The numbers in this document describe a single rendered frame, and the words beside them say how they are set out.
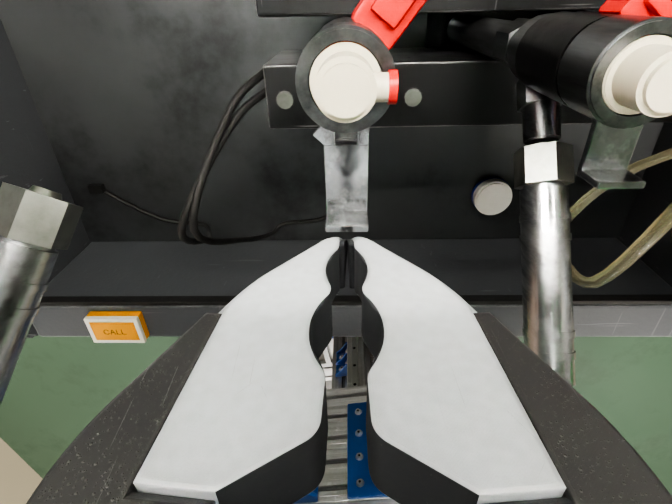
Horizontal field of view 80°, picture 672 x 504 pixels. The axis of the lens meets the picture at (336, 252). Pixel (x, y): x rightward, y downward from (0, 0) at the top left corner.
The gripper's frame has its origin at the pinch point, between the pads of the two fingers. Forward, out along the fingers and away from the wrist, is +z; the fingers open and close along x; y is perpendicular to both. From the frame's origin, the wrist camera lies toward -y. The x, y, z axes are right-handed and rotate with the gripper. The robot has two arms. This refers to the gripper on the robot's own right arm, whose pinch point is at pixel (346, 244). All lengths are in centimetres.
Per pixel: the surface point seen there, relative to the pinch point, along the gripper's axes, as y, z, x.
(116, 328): 19.1, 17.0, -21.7
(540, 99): -2.9, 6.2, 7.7
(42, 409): 161, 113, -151
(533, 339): 5.0, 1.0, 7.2
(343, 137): -1.8, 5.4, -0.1
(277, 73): -2.8, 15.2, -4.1
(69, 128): 4.1, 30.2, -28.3
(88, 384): 143, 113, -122
